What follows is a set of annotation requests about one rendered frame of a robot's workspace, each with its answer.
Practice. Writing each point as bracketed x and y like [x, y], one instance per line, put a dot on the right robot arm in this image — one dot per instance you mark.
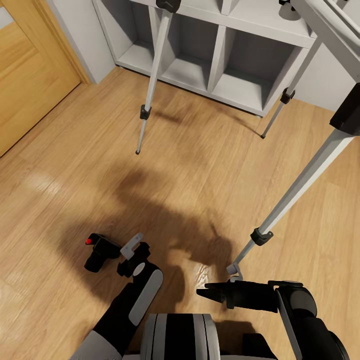
[308, 335]

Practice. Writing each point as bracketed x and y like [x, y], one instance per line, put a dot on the camera tripod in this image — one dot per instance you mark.
[341, 35]

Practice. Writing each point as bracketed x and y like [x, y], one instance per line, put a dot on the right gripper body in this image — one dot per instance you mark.
[243, 294]

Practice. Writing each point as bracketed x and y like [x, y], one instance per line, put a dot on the door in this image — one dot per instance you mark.
[38, 67]

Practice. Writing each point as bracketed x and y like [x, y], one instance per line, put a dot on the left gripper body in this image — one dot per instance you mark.
[126, 266]

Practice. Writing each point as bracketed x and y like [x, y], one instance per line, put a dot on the digital camera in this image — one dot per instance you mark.
[104, 248]

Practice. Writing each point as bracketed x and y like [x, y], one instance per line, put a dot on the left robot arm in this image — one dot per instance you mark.
[114, 332]

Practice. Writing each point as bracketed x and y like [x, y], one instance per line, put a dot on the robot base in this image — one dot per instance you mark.
[254, 347]

